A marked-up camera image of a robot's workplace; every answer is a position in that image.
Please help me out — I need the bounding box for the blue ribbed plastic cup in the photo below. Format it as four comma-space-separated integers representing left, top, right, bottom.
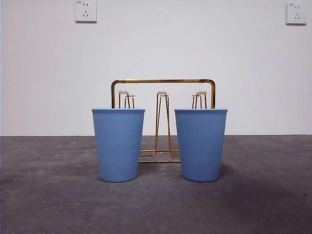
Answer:
174, 108, 229, 182
91, 108, 146, 183

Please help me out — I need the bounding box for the gold wire cup rack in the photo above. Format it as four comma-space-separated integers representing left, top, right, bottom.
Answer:
111, 78, 216, 164

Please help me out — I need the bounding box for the white wall socket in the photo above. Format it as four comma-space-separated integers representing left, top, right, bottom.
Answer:
75, 0, 98, 24
285, 2, 307, 25

